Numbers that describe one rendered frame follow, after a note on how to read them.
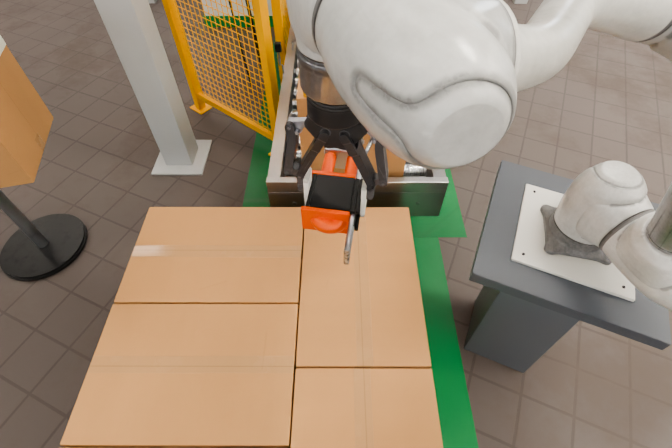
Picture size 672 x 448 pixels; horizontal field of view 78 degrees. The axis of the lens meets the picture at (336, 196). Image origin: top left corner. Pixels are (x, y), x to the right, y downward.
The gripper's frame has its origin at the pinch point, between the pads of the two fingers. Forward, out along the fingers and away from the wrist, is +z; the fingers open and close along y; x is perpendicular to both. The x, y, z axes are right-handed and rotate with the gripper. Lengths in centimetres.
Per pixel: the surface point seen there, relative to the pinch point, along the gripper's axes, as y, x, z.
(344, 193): -1.4, 0.7, -1.7
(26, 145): 127, -53, 57
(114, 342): 66, 6, 74
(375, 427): -14, 16, 73
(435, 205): -30, -70, 80
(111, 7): 116, -115, 32
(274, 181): 34, -60, 67
